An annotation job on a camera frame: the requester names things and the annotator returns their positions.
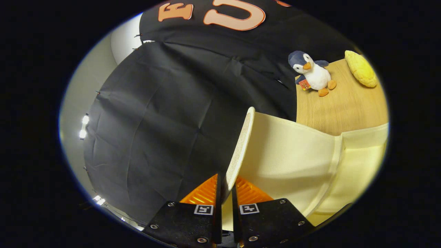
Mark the cream fabric storage box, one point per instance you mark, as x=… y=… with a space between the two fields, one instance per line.
x=293 y=155

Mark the ceiling light panel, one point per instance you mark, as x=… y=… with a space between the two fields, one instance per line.
x=83 y=125
x=99 y=199

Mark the yellow round plush bun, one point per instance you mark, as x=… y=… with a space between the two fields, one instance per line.
x=361 y=69

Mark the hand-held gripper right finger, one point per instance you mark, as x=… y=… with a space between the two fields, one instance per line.
x=235 y=224

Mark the penguin plush toy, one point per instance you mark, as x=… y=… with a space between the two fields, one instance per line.
x=311 y=72

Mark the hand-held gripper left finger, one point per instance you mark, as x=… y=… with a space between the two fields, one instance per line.
x=219 y=224

